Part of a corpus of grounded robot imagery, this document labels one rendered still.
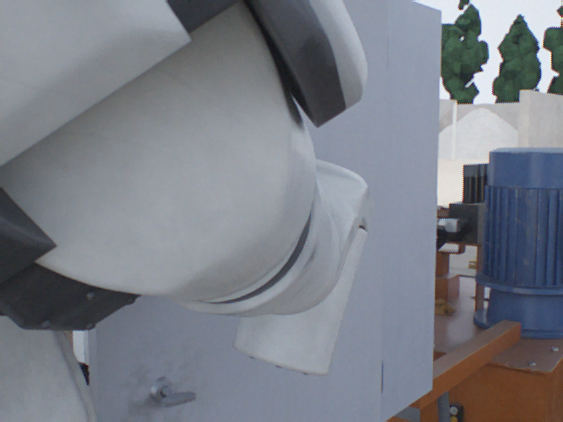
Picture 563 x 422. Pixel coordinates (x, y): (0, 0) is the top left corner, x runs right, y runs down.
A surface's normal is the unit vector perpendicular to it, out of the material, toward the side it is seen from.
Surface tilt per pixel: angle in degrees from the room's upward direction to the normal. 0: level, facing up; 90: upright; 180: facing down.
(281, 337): 75
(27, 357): 90
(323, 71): 143
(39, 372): 90
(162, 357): 90
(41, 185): 108
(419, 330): 90
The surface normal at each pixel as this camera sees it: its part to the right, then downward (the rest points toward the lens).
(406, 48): 0.79, 0.07
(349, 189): 0.38, -0.62
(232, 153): 0.22, 0.45
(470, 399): -0.55, 0.09
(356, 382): 0.63, 0.08
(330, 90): 0.51, 0.83
